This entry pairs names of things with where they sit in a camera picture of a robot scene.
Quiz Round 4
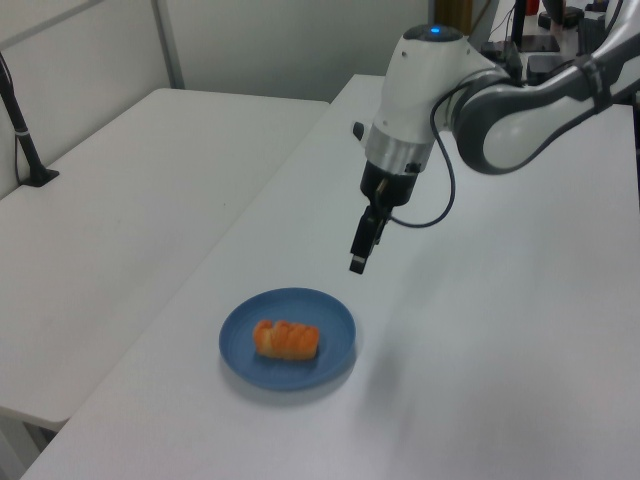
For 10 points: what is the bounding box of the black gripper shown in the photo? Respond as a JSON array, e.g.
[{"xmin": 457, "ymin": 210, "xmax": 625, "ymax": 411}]
[{"xmin": 347, "ymin": 159, "xmax": 420, "ymax": 276}]

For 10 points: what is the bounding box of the orange braided bread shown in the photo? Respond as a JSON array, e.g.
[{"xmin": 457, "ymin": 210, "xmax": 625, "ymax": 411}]
[{"xmin": 252, "ymin": 318, "xmax": 321, "ymax": 363}]

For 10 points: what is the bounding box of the blue round plate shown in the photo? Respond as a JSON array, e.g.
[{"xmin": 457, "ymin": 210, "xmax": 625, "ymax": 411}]
[{"xmin": 218, "ymin": 286, "xmax": 359, "ymax": 393}]

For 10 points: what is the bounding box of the black box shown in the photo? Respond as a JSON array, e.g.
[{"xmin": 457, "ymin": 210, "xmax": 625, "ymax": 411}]
[{"xmin": 526, "ymin": 52, "xmax": 577, "ymax": 77}]

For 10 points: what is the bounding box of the white side table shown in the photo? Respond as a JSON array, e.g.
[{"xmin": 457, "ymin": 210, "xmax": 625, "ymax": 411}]
[{"xmin": 0, "ymin": 87, "xmax": 332, "ymax": 432}]

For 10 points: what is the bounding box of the black flat stand base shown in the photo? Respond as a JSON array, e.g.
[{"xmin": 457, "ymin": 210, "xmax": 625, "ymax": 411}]
[{"xmin": 521, "ymin": 34, "xmax": 562, "ymax": 54}]

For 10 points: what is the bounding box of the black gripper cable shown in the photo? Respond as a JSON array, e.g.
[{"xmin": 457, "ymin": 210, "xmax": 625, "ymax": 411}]
[{"xmin": 387, "ymin": 82, "xmax": 506, "ymax": 229}]

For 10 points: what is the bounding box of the grey partition post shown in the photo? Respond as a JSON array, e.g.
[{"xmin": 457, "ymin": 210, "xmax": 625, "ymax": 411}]
[{"xmin": 149, "ymin": 0, "xmax": 187, "ymax": 90}]

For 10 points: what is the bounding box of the black camera stand pole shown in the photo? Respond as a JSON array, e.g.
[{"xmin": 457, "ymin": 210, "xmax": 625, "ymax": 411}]
[{"xmin": 0, "ymin": 49, "xmax": 61, "ymax": 189}]

